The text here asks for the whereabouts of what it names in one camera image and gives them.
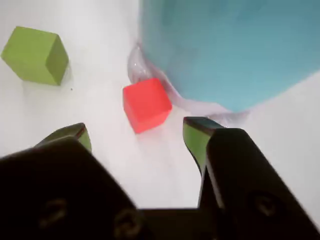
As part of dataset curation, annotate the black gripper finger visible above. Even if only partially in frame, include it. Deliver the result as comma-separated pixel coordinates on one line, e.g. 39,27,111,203
0,122,141,240
182,116,320,240

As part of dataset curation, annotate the red cube block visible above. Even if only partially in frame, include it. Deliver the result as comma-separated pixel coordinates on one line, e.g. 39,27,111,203
122,77,173,135

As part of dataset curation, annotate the green cube block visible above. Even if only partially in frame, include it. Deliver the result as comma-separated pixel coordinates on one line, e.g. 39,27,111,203
0,26,70,87

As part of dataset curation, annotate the teal whale-shaped bin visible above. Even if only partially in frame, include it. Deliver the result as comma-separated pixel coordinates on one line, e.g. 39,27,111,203
127,0,320,123

